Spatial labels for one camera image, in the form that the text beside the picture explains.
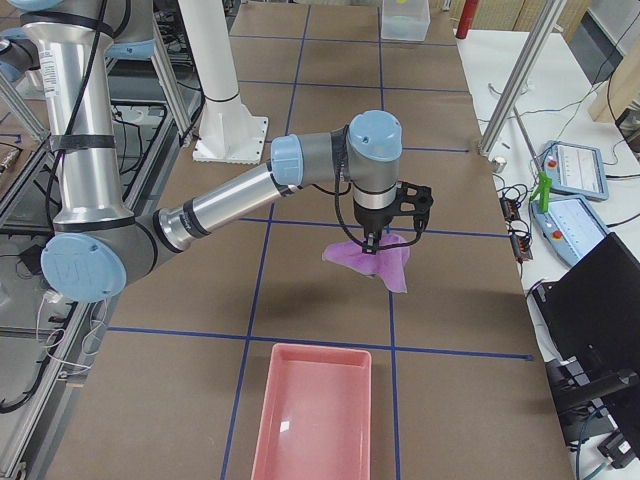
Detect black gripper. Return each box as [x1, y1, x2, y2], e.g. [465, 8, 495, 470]
[354, 203, 391, 254]

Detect purple microfiber cloth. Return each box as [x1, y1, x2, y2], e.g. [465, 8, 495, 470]
[322, 240, 410, 293]

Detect light green bowl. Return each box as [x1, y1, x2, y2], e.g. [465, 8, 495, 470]
[389, 16, 411, 30]

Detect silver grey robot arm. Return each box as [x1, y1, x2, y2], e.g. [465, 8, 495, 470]
[17, 1, 402, 303]

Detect translucent white storage box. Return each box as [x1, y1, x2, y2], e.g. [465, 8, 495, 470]
[381, 0, 431, 42]

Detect green plastic clamp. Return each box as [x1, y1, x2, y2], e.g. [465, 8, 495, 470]
[530, 171, 552, 213]

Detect pink plastic tray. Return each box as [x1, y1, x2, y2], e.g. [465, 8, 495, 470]
[251, 343, 372, 479]

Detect lower teach pendant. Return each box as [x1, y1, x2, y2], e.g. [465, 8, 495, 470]
[531, 194, 610, 267]

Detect teach pendant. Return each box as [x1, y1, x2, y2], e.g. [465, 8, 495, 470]
[531, 194, 610, 267]
[542, 141, 609, 201]

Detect upper teach pendant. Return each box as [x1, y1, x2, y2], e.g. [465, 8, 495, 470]
[542, 141, 609, 201]

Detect black laptop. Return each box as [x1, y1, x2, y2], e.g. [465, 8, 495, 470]
[532, 233, 639, 373]

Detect red cylinder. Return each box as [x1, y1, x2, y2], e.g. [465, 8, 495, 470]
[455, 0, 479, 40]

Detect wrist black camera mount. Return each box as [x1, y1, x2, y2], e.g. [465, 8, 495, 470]
[391, 181, 434, 232]

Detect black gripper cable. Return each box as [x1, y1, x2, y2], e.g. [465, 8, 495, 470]
[333, 164, 431, 249]

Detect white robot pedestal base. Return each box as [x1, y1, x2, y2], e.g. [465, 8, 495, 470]
[179, 0, 268, 164]

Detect aluminium frame post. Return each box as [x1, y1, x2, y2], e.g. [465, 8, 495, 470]
[478, 0, 566, 156]

